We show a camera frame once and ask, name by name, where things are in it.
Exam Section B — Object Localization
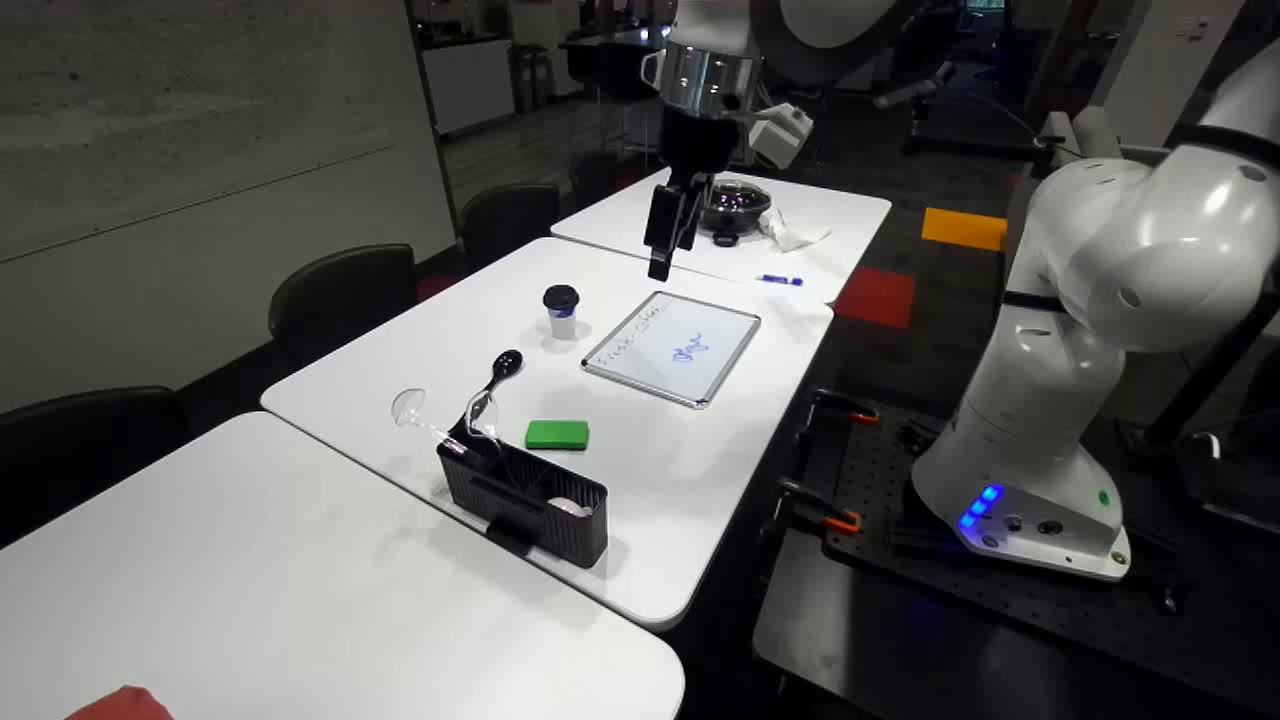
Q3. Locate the white background cabinet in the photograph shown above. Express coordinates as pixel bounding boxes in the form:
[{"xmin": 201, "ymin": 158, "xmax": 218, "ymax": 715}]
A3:
[{"xmin": 416, "ymin": 34, "xmax": 519, "ymax": 141}]

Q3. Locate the large wall whiteboard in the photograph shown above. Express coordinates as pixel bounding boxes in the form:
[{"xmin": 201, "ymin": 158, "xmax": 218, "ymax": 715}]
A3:
[{"xmin": 0, "ymin": 0, "xmax": 410, "ymax": 268}]

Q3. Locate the small framed whiteboard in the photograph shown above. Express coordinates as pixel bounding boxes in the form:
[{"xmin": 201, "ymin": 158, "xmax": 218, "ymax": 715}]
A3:
[{"xmin": 580, "ymin": 286, "xmax": 764, "ymax": 412}]

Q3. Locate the clear glass dish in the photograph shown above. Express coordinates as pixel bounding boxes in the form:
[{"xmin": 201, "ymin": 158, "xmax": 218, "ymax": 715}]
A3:
[{"xmin": 389, "ymin": 382, "xmax": 441, "ymax": 431}]

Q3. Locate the orange handled black clamp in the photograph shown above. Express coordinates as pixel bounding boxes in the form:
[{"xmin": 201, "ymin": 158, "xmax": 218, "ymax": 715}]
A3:
[
  {"xmin": 798, "ymin": 382, "xmax": 888, "ymax": 452},
  {"xmin": 764, "ymin": 475, "xmax": 870, "ymax": 543}
]

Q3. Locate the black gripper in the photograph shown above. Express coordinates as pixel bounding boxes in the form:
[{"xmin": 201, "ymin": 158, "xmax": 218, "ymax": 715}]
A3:
[{"xmin": 644, "ymin": 101, "xmax": 742, "ymax": 284}]

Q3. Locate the green duster block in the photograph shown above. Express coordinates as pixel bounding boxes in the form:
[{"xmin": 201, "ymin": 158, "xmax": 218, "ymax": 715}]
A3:
[{"xmin": 519, "ymin": 416, "xmax": 593, "ymax": 454}]

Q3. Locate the black office chair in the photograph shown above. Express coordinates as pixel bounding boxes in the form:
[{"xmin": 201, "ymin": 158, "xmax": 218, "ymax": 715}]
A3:
[
  {"xmin": 0, "ymin": 382, "xmax": 188, "ymax": 551},
  {"xmin": 265, "ymin": 240, "xmax": 420, "ymax": 370},
  {"xmin": 455, "ymin": 181, "xmax": 566, "ymax": 268}
]

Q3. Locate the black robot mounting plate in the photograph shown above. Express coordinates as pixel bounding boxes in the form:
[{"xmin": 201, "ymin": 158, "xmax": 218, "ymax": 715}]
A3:
[{"xmin": 749, "ymin": 390, "xmax": 1280, "ymax": 720}]

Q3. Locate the black organizer box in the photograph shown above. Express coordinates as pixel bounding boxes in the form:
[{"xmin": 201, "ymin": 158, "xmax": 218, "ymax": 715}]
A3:
[{"xmin": 434, "ymin": 416, "xmax": 612, "ymax": 573}]

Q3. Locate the white crumpled cloth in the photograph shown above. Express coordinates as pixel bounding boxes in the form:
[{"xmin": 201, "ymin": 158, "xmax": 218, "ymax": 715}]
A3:
[{"xmin": 756, "ymin": 207, "xmax": 841, "ymax": 258}]

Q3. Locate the small cup with dark lid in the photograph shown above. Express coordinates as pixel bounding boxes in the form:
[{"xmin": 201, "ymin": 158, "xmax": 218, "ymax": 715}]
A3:
[{"xmin": 538, "ymin": 279, "xmax": 587, "ymax": 344}]

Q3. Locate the black ladle spoon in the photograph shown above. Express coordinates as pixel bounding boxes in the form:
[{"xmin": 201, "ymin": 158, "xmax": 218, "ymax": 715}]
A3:
[{"xmin": 455, "ymin": 344, "xmax": 528, "ymax": 439}]

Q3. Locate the red block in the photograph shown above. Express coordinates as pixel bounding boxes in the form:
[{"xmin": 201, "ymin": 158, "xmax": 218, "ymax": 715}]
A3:
[{"xmin": 63, "ymin": 683, "xmax": 175, "ymax": 720}]

